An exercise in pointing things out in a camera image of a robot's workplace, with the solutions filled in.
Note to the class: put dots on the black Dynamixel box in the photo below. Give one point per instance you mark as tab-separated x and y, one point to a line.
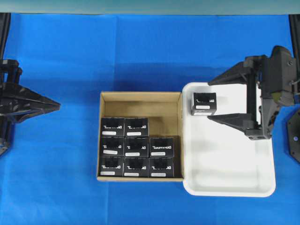
111	166
161	167
136	167
161	147
136	147
112	127
112	146
136	127

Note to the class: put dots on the black aluminium frame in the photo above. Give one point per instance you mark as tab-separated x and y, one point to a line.
294	21

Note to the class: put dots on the blue table cloth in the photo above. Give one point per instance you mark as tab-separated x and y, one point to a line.
48	177

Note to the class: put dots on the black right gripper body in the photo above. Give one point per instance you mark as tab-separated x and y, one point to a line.
274	76

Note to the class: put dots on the cardboard box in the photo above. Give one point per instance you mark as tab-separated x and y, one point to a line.
164	113

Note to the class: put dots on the black Dynamixel box carried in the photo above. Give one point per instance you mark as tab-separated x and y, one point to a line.
204	103

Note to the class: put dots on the white plastic tray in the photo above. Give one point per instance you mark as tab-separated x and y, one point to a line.
220	160

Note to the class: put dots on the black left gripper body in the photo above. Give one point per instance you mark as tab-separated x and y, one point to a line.
16	101

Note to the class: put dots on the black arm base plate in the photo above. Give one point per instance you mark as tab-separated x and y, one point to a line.
292	126

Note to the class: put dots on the left gripper black taped finger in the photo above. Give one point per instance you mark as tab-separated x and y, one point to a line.
47	101
43	111

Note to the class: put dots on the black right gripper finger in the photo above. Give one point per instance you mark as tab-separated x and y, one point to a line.
238	121
235	75

